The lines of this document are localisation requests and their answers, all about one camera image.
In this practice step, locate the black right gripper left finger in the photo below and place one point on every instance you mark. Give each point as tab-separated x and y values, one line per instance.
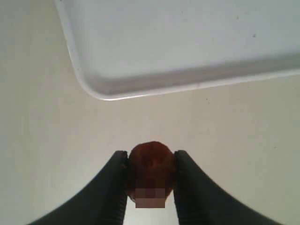
101	202

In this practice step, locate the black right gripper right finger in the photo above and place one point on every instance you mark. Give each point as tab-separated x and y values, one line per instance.
200	201

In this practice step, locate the dark red meat ball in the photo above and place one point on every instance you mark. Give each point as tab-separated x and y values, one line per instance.
150	174

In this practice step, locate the white plastic tray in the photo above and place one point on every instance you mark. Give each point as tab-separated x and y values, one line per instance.
131	48

